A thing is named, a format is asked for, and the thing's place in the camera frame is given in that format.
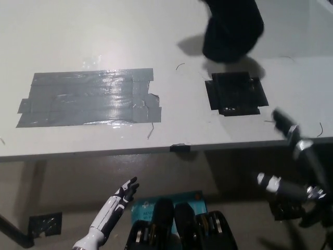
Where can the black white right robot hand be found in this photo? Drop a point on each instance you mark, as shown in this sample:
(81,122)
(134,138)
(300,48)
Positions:
(288,191)

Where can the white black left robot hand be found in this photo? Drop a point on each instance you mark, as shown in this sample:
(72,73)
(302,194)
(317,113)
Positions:
(104,217)

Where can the black t-shirt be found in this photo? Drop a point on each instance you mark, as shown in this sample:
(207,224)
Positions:
(229,34)

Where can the robot black legs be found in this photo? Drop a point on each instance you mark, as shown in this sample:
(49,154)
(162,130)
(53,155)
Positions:
(182,229)

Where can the teal cardboard box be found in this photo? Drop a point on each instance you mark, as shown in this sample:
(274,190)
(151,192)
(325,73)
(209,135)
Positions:
(144,208)

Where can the black tape patch on floor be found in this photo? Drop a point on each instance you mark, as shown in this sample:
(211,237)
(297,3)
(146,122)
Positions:
(45,224)

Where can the thin dark thread scrap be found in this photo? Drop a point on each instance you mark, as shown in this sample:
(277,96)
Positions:
(179,65)
(151,131)
(321,129)

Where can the grey table leg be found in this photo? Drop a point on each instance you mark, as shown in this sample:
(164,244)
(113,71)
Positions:
(35,179)

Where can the black metal floor bar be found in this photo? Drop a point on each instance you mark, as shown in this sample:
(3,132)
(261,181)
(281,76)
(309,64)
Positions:
(18,233)

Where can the black tape square patch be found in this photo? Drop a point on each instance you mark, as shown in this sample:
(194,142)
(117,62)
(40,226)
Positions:
(235,93)

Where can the grey duct tape patch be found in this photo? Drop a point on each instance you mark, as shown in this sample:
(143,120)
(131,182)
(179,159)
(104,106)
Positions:
(86,99)

